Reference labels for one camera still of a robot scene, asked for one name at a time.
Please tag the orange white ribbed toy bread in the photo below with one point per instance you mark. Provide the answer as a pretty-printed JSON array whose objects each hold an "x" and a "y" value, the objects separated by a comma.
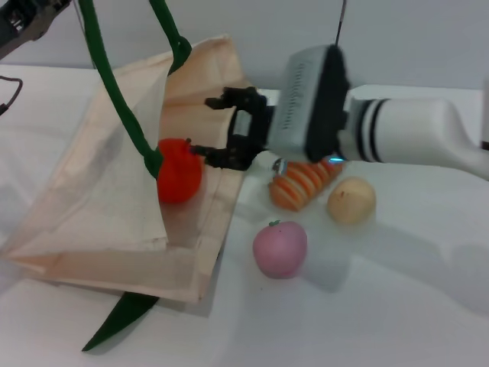
[{"x": 294, "y": 189}]

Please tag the pink toy peach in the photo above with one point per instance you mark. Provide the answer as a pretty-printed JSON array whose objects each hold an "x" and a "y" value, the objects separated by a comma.
[{"x": 280, "y": 248}]

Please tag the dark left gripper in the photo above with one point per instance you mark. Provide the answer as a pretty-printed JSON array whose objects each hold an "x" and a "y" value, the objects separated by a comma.
[{"x": 23, "y": 23}]

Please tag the beige round potato toy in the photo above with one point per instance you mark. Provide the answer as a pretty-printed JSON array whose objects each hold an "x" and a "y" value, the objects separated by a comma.
[{"x": 351, "y": 200}]

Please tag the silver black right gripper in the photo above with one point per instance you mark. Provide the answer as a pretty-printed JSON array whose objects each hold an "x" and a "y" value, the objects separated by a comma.
[{"x": 302, "y": 111}]

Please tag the orange toy fruit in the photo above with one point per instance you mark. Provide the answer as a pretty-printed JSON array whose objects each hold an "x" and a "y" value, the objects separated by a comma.
[{"x": 177, "y": 176}]

